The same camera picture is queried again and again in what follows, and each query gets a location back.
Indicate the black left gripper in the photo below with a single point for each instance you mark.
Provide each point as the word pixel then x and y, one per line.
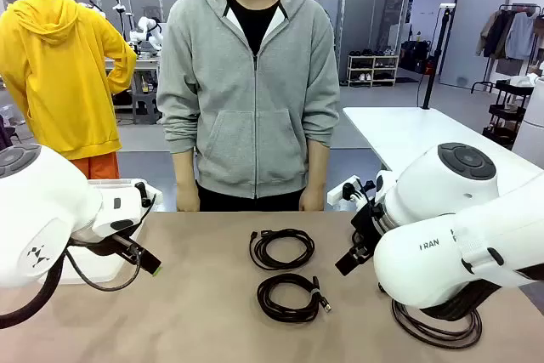
pixel 106 245

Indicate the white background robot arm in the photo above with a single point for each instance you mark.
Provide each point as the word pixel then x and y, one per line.
pixel 146 25

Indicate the black bags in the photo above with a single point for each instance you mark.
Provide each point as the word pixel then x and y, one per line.
pixel 414 57

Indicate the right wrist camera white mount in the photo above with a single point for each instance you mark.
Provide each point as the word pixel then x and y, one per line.
pixel 336 195

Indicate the yellow hoodie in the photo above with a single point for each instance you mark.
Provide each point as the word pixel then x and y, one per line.
pixel 55 82

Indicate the background camera stand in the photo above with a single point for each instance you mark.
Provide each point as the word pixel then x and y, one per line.
pixel 119 8

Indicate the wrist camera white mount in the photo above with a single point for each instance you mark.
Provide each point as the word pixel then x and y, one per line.
pixel 155 198
pixel 336 195

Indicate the black clothes rack with coats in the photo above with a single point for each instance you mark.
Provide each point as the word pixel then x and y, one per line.
pixel 520 35

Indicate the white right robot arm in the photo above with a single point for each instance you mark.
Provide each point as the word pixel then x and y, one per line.
pixel 425 261

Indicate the person's left forearm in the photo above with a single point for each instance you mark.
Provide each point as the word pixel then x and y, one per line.
pixel 318 167

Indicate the clear plastic storage box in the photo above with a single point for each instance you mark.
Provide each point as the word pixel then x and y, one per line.
pixel 98 269

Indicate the person's left hand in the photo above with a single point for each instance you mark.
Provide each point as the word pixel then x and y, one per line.
pixel 312 200

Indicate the person in gray hoodie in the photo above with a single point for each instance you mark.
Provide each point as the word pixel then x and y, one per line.
pixel 255 103

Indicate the gray plastic step stool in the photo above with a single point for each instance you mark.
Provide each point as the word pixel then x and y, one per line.
pixel 144 103

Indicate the black trolley cart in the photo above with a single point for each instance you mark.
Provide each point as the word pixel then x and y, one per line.
pixel 506 111

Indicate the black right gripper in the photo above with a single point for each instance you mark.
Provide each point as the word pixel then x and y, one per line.
pixel 366 227

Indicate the person's right forearm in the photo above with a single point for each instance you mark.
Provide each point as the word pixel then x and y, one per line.
pixel 187 167

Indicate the background workbench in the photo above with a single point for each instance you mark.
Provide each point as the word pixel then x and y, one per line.
pixel 144 63

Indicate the black tripod pole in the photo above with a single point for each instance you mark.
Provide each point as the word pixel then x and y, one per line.
pixel 435 57

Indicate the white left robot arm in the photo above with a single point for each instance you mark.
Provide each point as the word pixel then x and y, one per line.
pixel 47 210

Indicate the person's right hand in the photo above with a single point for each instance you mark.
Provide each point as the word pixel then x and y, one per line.
pixel 188 199

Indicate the white shoe rack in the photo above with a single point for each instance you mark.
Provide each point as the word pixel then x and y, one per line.
pixel 374 69

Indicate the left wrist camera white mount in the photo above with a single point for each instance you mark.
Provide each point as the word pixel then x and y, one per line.
pixel 155 198

